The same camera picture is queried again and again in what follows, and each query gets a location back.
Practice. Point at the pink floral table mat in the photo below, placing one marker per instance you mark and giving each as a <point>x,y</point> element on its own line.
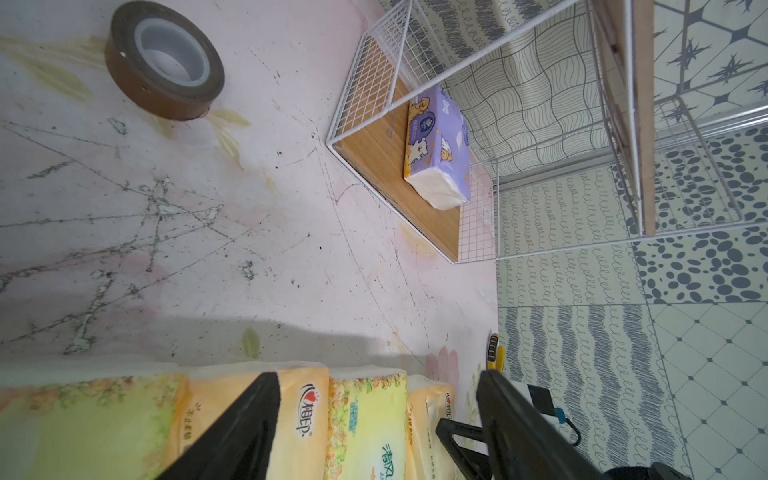
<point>135,243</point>

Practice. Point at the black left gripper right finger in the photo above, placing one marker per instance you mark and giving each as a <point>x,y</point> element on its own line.
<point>521,443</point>

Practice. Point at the brown tape roll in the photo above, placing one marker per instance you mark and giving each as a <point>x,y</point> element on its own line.
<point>162,61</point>

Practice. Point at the purple tissue pack bottom shelf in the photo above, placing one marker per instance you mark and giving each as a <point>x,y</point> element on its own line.
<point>437,160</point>

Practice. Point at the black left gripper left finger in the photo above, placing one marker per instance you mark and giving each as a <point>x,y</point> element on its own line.
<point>238,444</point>

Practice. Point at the yellow black pliers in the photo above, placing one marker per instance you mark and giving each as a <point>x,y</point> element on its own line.
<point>495,354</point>

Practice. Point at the green tissue pack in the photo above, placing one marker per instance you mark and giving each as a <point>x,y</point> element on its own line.
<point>367,418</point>
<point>105,428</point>

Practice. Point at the yellow tissue pack bottom shelf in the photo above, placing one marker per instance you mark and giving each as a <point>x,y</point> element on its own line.
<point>428,402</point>

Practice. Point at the white wire wooden shelf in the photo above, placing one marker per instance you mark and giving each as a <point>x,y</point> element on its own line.
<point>545,86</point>

